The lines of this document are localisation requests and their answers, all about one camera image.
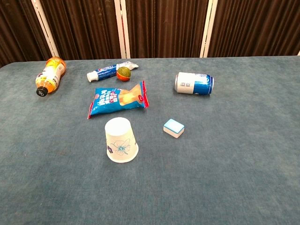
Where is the orange green small ball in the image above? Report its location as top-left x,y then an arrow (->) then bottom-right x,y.
116,66 -> 131,82

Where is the blue white rectangular block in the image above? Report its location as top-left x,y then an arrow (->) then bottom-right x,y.
163,118 -> 185,139

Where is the blue potato chips bag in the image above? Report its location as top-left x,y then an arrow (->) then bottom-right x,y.
87,80 -> 150,120

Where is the dark brown pleated curtain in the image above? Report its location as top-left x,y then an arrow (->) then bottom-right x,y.
39,0 -> 122,60
207,0 -> 300,58
123,0 -> 209,59
0,0 -> 53,68

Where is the white frame post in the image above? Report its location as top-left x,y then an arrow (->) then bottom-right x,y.
114,0 -> 131,59
31,0 -> 60,58
199,0 -> 219,58

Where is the white round object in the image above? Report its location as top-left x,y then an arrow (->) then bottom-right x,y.
104,117 -> 140,164

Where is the blue white toothpaste tube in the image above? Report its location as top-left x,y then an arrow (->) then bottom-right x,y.
86,61 -> 139,83

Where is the orange drink plastic bottle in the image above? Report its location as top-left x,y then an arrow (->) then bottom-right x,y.
35,56 -> 68,97

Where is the blue white drink can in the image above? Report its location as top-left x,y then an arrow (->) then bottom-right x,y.
174,72 -> 215,96

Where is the teal cloth-covered table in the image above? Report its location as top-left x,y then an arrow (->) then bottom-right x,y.
0,55 -> 300,225

